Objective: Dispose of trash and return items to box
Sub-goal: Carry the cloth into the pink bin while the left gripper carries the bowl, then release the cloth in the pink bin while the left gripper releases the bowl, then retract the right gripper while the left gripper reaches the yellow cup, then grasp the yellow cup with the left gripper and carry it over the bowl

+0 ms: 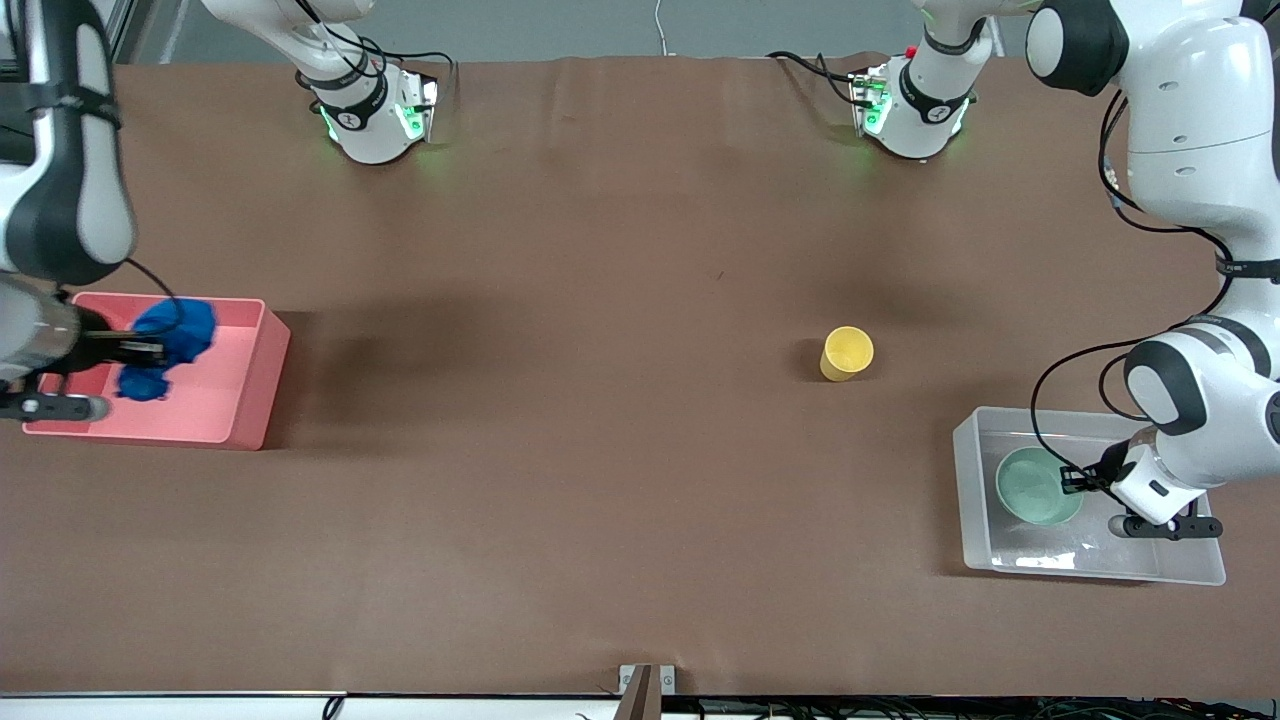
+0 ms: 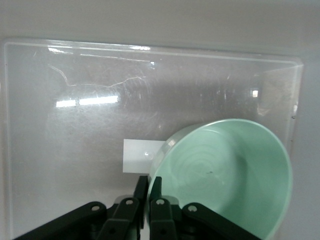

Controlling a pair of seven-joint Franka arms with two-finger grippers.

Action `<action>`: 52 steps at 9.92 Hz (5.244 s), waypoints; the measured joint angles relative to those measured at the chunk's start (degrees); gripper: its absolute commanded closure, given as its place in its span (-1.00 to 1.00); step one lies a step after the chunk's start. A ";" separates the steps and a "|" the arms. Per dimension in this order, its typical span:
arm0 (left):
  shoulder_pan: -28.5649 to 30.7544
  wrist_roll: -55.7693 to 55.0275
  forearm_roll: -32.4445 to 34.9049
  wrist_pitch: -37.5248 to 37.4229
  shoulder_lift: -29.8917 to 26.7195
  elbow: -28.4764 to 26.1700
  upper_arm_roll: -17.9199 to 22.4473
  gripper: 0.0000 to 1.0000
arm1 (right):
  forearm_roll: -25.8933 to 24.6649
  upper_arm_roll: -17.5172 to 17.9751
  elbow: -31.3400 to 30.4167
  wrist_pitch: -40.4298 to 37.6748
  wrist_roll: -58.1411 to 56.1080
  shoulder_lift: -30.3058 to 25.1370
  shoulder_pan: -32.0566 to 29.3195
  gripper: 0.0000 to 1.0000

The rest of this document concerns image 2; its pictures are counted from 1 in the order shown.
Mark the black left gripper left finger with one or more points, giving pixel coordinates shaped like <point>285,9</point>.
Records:
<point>120,220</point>

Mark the clear plastic box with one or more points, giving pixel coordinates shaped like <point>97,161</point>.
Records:
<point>75,137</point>

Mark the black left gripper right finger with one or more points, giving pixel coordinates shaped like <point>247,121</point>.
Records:
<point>170,220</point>

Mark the white square label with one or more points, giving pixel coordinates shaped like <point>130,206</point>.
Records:
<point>136,155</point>

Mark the table cover sheet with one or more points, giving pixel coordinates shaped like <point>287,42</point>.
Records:
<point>160,20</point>

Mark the mint green bowl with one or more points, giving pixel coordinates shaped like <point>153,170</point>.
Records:
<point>225,170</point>

